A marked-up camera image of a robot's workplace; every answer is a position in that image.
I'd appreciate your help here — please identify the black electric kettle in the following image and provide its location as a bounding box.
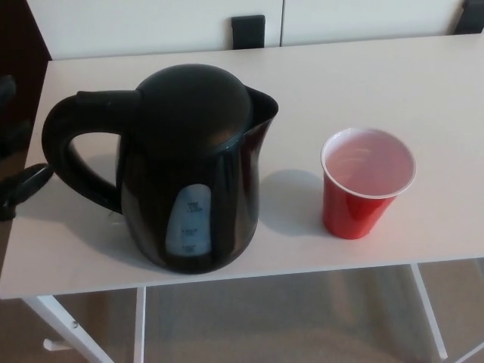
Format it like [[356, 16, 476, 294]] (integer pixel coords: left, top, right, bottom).
[[41, 64, 281, 275]]

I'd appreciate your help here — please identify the black cabinet handle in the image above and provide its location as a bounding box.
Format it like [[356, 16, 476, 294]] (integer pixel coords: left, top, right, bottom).
[[231, 14, 266, 51], [453, 0, 484, 36]]

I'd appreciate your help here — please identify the red plastic cup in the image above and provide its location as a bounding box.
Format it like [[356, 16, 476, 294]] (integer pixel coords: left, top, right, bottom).
[[320, 127, 418, 240]]

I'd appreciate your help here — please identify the white cabinet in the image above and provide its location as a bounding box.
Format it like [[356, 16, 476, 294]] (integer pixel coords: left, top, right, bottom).
[[28, 0, 484, 62]]

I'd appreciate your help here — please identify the white table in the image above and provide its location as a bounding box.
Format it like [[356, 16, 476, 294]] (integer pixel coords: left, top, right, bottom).
[[0, 33, 484, 363]]

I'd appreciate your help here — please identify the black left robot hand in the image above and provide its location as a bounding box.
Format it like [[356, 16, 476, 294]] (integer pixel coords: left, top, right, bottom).
[[0, 73, 54, 222]]

